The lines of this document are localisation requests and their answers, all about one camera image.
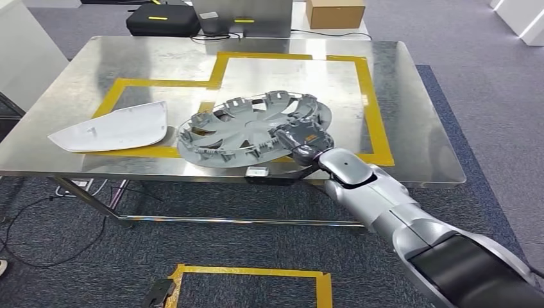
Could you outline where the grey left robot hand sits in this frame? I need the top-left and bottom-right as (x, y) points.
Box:
(142, 278), (177, 308)

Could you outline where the black carrying case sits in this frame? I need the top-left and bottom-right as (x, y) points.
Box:
(126, 3), (201, 38)

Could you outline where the white table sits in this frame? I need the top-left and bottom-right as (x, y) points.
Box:
(182, 0), (371, 42)

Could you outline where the stainless steel workbench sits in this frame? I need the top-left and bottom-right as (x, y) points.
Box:
(0, 35), (468, 229)

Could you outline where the white partition panel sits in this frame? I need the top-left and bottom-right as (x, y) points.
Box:
(0, 0), (70, 113)

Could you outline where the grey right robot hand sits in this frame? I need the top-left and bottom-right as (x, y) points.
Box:
(271, 120), (337, 168)

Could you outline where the white plastic car part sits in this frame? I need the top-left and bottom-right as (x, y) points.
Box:
(47, 100), (169, 153)

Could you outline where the long black floor cable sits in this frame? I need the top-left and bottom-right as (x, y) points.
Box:
(0, 195), (108, 269)

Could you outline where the white lit display plinth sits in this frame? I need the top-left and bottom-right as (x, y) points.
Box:
(489, 0), (544, 47)

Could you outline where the grey metal box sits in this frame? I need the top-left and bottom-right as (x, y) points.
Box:
(192, 0), (294, 39)

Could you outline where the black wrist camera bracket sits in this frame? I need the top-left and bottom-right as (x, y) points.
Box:
(245, 163), (325, 187)

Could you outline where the brown cardboard box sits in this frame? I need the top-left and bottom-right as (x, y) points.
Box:
(305, 0), (367, 30)

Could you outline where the grey plastic wheel hubcap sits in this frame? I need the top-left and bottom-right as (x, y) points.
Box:
(176, 90), (333, 169)

